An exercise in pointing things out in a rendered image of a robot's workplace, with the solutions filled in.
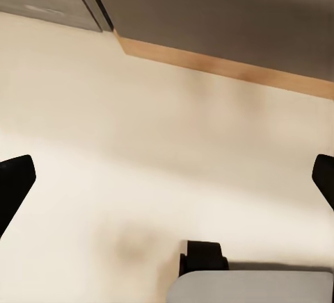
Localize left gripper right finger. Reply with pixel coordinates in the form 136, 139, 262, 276
312, 154, 334, 210

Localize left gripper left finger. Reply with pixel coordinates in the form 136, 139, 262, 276
0, 154, 36, 237

